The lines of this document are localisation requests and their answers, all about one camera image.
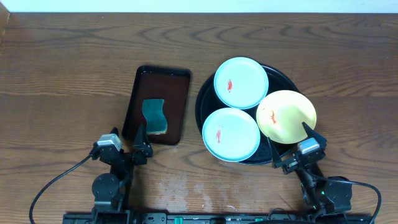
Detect right black cable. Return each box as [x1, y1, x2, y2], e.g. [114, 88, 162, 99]
[307, 170, 382, 224]

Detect black cable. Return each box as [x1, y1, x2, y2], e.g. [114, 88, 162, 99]
[307, 170, 382, 224]
[29, 154, 94, 224]

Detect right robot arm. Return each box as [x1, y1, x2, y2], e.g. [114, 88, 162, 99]
[267, 122, 352, 216]

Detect left black cable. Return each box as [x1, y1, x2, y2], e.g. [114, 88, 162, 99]
[29, 154, 94, 224]

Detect yellow plate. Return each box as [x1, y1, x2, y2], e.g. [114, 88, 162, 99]
[256, 90, 317, 144]

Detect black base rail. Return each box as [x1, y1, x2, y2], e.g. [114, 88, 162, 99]
[62, 212, 371, 224]

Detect black rectangular tray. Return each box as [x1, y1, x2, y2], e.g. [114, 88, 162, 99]
[122, 65, 191, 145]

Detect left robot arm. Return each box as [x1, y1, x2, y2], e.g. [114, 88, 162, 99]
[90, 125, 153, 212]

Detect light blue plate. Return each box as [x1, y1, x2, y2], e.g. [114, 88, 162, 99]
[213, 57, 269, 110]
[201, 108, 261, 162]

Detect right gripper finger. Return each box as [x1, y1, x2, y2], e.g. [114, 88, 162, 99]
[302, 122, 327, 149]
[267, 137, 282, 169]

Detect green scouring sponge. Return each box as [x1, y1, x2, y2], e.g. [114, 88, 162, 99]
[142, 98, 168, 135]

